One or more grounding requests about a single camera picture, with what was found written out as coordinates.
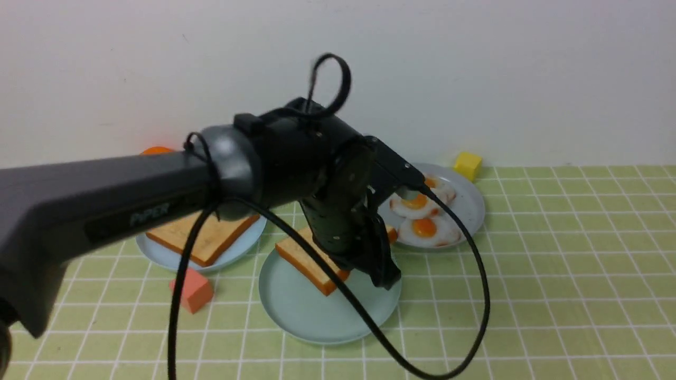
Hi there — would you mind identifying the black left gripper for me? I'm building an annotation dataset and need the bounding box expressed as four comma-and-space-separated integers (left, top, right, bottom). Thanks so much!
301, 137, 425, 290

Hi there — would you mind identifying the toast slice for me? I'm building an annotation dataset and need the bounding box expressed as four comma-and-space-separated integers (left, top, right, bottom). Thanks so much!
145, 213, 261, 267
275, 225, 399, 296

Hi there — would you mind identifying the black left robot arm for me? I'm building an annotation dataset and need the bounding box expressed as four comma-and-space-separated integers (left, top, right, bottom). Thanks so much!
1, 98, 425, 373

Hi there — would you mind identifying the teal centre plate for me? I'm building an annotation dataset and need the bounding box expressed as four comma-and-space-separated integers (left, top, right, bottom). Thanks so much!
258, 249, 403, 345

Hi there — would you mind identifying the grey blue right plate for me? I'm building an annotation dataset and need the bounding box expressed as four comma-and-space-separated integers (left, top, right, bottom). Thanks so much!
379, 163, 486, 252

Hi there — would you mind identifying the yellow cube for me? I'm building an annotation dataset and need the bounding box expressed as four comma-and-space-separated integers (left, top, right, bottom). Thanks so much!
453, 151, 483, 182

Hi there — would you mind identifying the salmon red cube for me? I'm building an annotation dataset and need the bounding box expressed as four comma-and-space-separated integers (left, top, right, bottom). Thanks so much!
181, 267, 214, 314

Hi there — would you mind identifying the light blue left plate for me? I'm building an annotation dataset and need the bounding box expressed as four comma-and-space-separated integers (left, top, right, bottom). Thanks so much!
135, 217, 267, 274

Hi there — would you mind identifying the orange fruit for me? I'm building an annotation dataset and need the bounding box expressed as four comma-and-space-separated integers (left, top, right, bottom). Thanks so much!
142, 146, 174, 155

